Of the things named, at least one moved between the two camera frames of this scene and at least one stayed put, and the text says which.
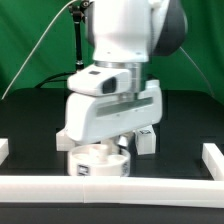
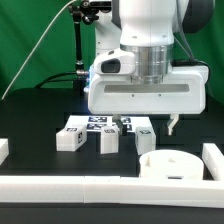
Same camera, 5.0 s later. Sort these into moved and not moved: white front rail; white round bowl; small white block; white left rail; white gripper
Moved: white round bowl; white gripper
Not moved: white left rail; white front rail; small white block
